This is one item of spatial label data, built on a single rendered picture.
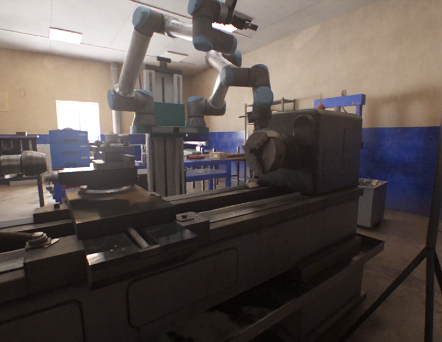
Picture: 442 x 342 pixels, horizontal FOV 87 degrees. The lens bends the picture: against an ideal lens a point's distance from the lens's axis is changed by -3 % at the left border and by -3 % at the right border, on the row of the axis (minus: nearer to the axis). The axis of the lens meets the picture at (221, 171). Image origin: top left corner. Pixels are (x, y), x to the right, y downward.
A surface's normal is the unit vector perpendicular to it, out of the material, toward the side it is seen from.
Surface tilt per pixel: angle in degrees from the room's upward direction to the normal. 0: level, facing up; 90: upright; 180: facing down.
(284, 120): 90
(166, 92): 90
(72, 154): 90
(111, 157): 90
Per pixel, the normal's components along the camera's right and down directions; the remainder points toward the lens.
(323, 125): 0.58, 0.11
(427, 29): -0.81, 0.08
